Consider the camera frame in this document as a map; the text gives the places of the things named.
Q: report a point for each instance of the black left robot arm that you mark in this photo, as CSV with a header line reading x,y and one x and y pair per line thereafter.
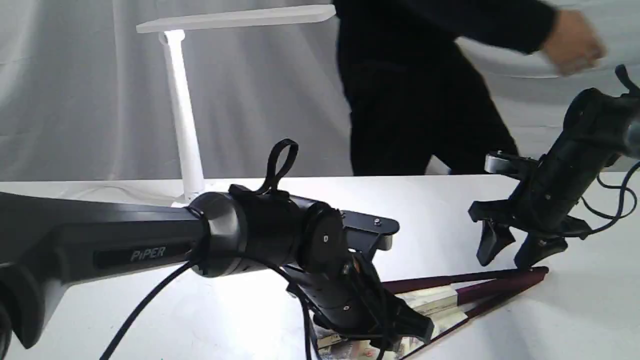
x,y
51,244

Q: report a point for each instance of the painted paper folding fan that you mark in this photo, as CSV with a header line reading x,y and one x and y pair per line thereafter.
x,y
450,302

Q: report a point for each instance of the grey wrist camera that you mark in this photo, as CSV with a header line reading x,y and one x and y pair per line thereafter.
x,y
367,233
512,166

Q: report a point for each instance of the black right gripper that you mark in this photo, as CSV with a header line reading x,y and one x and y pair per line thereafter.
x,y
540,205

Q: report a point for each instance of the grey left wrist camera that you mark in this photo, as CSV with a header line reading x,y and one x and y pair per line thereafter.
x,y
367,233

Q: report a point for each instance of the grey fabric backdrop curtain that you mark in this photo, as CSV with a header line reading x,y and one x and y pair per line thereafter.
x,y
85,97

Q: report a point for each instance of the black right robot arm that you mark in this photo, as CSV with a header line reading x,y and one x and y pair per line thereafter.
x,y
598,129

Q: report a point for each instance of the person's bare hand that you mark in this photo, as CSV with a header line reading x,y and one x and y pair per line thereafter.
x,y
572,45

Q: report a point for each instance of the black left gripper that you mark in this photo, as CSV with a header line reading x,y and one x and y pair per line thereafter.
x,y
347,299

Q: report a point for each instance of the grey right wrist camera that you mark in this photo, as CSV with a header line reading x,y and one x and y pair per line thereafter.
x,y
512,166

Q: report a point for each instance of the person in black clothes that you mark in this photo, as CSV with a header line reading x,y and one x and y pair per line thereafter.
x,y
412,93

